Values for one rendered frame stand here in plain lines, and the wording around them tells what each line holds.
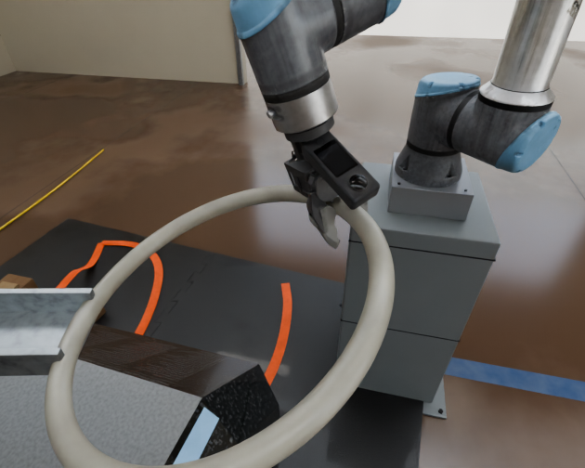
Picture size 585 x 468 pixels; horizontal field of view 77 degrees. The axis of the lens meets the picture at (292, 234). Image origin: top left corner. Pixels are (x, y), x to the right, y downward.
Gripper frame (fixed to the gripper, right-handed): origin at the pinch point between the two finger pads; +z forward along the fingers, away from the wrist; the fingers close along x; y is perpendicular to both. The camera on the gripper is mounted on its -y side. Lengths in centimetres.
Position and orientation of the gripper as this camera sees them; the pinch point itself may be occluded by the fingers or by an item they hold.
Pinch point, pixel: (350, 234)
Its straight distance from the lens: 61.5
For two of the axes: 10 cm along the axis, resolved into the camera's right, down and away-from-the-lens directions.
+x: -8.0, 5.5, -2.4
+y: -5.1, -4.0, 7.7
